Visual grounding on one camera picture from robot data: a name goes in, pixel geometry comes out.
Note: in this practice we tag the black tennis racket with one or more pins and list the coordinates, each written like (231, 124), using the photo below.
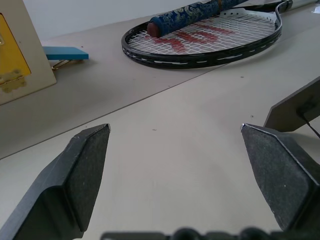
(207, 40)

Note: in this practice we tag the blue brocade scroll tube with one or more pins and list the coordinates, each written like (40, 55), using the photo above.
(183, 16)

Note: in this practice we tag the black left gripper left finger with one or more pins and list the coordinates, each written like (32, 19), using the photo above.
(62, 182)

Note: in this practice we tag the dark picture frame back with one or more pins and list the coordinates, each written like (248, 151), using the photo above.
(295, 107)

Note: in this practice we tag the blue clipboard with gold clip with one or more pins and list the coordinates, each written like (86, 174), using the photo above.
(63, 53)

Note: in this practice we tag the cream box with yellow window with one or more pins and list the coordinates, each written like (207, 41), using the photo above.
(18, 55)

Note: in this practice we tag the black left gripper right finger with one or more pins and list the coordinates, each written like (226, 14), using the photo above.
(282, 175)

